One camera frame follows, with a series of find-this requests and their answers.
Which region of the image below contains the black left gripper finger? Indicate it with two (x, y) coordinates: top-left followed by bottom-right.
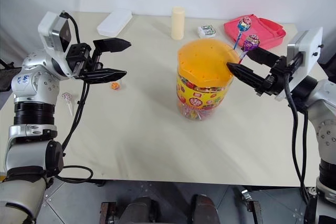
(92, 37), (132, 63)
(78, 68), (128, 83)

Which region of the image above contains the dark rounded shape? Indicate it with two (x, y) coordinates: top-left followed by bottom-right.
(189, 194), (221, 224)
(125, 196), (159, 224)

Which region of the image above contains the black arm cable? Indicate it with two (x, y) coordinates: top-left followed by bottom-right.
(284, 73), (312, 205)
(54, 10), (95, 184)

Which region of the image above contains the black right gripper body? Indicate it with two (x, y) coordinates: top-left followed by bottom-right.
(255, 55), (295, 97)

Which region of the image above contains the dark object behind table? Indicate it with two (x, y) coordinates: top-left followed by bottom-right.
(317, 47), (336, 78)

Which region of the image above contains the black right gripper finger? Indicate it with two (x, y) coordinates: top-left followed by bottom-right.
(226, 62), (266, 90)
(246, 48), (281, 68)

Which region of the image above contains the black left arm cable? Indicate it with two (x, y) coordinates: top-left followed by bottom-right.
(54, 10), (95, 184)

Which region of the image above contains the cream cylindrical container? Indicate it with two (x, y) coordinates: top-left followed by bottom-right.
(171, 6), (186, 41)

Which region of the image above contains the purple lollipop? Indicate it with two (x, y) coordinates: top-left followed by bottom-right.
(237, 34), (261, 64)

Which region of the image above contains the white rectangular plastic box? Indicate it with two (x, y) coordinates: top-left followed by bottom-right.
(96, 8), (133, 37)

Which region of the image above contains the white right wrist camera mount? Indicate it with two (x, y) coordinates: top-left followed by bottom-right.
(274, 26), (324, 102)

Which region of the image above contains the white pink wrapped lollipop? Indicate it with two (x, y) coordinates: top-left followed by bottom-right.
(61, 92), (76, 117)

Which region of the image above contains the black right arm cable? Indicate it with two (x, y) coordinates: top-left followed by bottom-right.
(284, 73), (312, 205)

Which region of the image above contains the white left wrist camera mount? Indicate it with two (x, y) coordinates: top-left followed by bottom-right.
(37, 10), (73, 59)

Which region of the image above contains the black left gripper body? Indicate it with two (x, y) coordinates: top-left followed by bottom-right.
(65, 42), (104, 79)

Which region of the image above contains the pink plastic tray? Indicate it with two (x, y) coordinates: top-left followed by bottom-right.
(223, 14), (287, 50)

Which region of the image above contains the blue wrapped lollipop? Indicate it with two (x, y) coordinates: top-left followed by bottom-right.
(233, 17), (253, 50)

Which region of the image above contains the small green white pack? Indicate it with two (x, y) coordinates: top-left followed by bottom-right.
(197, 24), (217, 39)

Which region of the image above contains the rusty metal bracket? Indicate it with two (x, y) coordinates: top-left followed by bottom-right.
(99, 201), (118, 224)
(246, 200), (264, 224)

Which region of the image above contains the clear jar with orange lid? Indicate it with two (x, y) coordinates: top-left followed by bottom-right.
(176, 38), (240, 121)

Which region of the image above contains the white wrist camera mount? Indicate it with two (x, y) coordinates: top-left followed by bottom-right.
(274, 26), (324, 102)
(37, 10), (73, 59)

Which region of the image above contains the black equipment beside table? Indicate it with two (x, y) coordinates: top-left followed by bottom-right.
(0, 58), (22, 94)

